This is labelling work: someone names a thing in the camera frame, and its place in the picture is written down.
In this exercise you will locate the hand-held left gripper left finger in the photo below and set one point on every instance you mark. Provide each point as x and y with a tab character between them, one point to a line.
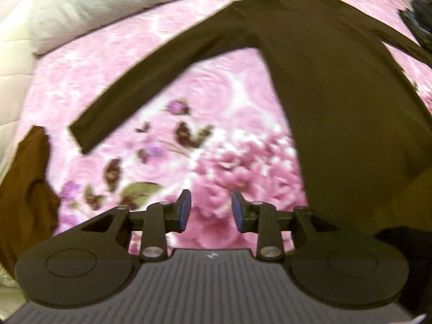
185	209

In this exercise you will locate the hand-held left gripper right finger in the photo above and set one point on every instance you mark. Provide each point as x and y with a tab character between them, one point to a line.
238	209

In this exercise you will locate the black long sleeve shirt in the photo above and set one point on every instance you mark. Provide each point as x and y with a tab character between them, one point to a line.
337	91

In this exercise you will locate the brown garment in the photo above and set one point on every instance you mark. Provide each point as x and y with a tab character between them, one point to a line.
27	192

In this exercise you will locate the stack of dark clothes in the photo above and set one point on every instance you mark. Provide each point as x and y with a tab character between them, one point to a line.
418	17

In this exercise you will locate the pink floral blanket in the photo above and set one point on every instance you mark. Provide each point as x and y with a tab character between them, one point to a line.
219	108

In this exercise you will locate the grey long pillow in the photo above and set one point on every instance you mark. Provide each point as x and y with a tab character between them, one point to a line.
101	6

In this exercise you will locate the white quilted headboard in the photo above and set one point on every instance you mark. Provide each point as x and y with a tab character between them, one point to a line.
13	57

